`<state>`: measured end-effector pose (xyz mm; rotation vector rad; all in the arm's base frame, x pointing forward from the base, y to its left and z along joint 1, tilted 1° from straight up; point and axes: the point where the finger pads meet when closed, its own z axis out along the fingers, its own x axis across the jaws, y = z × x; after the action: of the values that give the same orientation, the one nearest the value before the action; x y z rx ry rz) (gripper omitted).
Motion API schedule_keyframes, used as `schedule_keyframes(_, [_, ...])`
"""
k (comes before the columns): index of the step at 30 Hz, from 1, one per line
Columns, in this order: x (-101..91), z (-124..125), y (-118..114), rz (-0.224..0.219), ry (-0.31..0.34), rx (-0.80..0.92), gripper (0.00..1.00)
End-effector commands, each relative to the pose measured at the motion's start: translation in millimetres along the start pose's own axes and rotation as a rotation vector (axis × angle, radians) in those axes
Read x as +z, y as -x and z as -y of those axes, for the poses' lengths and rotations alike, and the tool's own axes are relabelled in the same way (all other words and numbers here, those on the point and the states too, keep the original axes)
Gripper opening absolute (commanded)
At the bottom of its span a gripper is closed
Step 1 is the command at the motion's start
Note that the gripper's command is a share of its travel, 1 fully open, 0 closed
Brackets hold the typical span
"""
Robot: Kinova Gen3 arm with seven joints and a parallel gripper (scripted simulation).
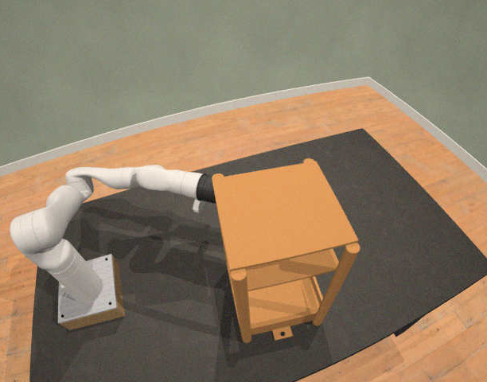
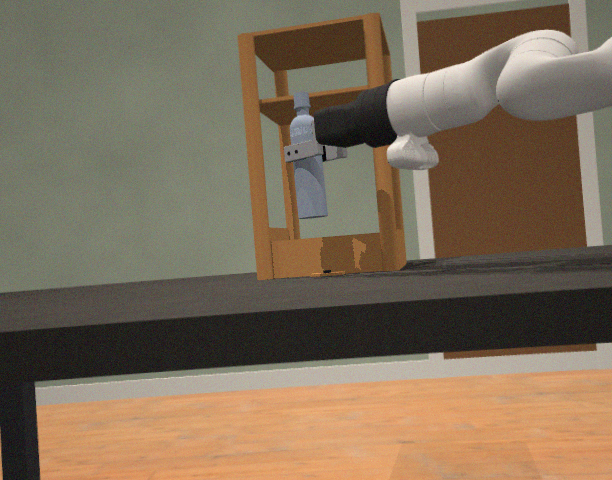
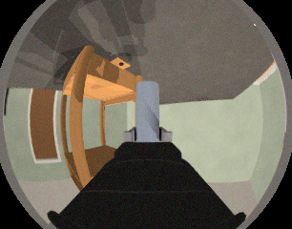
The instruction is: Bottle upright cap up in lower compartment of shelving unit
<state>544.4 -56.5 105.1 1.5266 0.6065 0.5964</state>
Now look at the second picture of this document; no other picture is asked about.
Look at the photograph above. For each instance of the grey bottle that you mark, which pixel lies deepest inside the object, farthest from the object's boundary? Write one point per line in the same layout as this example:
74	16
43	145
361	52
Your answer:
308	173

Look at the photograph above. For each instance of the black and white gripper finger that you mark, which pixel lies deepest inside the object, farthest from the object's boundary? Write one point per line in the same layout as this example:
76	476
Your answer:
303	150
332	153

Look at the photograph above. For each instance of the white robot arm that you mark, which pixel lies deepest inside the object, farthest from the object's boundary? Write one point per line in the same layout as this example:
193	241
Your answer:
537	81

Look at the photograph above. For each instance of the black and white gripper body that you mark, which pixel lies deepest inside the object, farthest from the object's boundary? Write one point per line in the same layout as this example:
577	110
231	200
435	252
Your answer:
393	113

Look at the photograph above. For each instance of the light brown wooden shelving unit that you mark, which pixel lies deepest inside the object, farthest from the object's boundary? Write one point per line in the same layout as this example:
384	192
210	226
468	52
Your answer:
281	253

